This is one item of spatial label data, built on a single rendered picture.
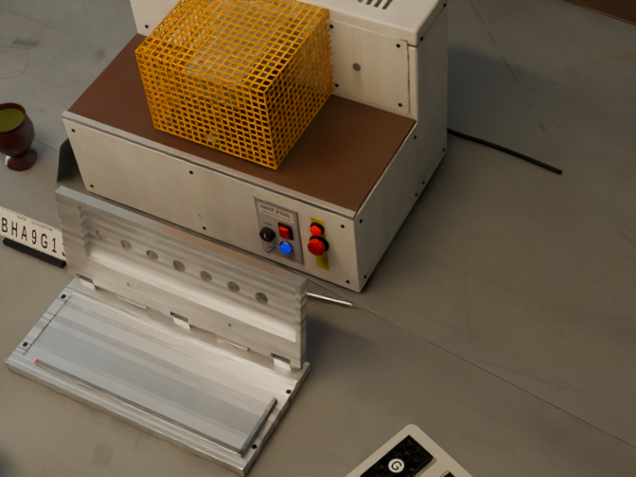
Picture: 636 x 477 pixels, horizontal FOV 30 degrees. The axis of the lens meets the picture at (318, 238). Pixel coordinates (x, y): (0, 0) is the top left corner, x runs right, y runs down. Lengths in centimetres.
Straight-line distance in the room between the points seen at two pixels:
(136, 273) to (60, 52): 70
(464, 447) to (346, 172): 46
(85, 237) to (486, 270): 65
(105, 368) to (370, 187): 50
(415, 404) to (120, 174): 64
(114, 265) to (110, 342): 12
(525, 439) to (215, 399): 47
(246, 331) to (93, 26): 91
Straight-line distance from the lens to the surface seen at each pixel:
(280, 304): 176
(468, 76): 229
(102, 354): 192
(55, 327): 197
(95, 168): 209
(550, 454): 179
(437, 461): 177
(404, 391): 184
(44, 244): 208
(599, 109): 224
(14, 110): 222
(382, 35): 184
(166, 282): 188
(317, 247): 186
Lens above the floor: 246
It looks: 50 degrees down
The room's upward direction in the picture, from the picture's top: 7 degrees counter-clockwise
